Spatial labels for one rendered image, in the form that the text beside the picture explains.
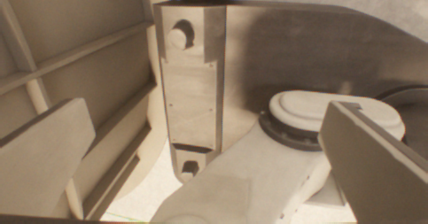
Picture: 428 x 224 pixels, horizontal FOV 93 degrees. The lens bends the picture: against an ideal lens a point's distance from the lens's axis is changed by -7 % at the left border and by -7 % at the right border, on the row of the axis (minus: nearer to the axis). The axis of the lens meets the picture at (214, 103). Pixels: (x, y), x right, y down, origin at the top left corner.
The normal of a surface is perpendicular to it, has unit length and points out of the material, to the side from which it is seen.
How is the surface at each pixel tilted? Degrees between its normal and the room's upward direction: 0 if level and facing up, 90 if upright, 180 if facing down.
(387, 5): 0
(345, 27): 0
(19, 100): 90
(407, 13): 0
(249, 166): 90
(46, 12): 90
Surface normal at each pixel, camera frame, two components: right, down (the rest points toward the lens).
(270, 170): 0.01, -0.86
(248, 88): -0.21, 0.49
